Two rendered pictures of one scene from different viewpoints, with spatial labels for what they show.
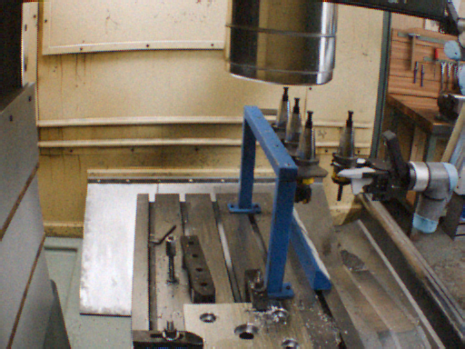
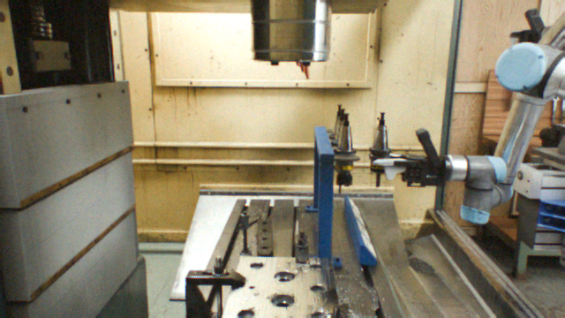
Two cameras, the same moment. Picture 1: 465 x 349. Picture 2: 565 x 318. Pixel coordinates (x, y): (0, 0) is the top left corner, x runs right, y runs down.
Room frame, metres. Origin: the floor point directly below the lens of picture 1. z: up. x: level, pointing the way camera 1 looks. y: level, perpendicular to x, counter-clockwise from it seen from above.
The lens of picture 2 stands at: (-0.17, -0.21, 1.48)
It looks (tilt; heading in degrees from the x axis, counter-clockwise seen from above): 13 degrees down; 10
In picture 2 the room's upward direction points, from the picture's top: straight up
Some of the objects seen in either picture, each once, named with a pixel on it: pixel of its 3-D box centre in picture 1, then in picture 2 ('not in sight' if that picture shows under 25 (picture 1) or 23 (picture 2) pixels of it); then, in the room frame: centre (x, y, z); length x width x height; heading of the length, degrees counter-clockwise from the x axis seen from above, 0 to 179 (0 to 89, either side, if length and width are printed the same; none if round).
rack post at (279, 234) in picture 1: (279, 240); (325, 214); (0.96, -0.11, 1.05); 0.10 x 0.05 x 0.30; 99
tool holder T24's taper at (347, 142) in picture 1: (347, 140); (380, 136); (1.05, -0.25, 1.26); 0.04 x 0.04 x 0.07
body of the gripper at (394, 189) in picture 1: (388, 178); (424, 170); (1.07, -0.38, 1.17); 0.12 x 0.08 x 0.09; 99
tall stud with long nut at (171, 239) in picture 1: (171, 259); (244, 231); (0.99, 0.13, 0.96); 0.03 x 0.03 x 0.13
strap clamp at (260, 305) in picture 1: (256, 298); (301, 257); (0.84, -0.06, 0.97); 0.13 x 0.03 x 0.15; 9
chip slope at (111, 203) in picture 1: (214, 258); (294, 250); (1.34, 0.04, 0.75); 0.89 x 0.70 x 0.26; 99
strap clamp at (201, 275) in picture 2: (167, 348); (216, 288); (0.65, 0.10, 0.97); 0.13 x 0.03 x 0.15; 99
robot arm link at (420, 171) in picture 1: (413, 175); (452, 168); (1.08, -0.46, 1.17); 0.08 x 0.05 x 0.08; 9
